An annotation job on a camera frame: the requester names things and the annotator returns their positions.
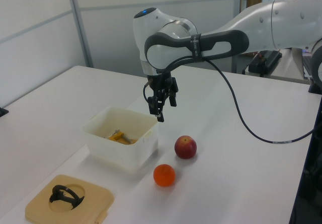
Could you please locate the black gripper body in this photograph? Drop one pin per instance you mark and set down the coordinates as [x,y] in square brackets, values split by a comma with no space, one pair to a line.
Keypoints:
[164,81]

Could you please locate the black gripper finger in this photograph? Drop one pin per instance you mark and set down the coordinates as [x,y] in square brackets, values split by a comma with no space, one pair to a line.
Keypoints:
[172,99]
[157,105]

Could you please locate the red apple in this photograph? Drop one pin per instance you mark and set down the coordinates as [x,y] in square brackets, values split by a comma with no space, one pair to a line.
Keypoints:
[185,147]

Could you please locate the orange fruit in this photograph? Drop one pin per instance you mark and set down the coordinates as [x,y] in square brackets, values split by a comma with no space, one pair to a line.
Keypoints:
[164,175]

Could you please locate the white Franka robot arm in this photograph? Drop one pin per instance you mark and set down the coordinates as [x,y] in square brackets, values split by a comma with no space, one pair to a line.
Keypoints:
[163,53]

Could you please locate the white plastic container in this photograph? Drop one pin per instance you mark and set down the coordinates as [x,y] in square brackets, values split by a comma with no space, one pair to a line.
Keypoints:
[118,156]

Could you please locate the beige container lid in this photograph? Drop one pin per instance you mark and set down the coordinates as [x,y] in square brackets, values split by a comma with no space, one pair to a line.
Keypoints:
[93,198]

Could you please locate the yellow C-clamp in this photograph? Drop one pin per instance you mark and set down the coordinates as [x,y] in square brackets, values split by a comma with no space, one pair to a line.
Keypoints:
[129,142]
[118,136]

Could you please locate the black device on desk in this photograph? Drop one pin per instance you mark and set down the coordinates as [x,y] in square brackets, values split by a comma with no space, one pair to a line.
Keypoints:
[271,59]

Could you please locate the white background desk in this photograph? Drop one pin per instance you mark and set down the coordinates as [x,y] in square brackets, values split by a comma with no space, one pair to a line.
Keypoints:
[289,68]

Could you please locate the black table clamp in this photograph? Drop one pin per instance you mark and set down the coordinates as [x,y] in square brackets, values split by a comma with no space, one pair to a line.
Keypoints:
[3,111]

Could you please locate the black robot mount block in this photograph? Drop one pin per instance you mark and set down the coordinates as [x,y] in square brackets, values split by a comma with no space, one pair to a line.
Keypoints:
[315,86]

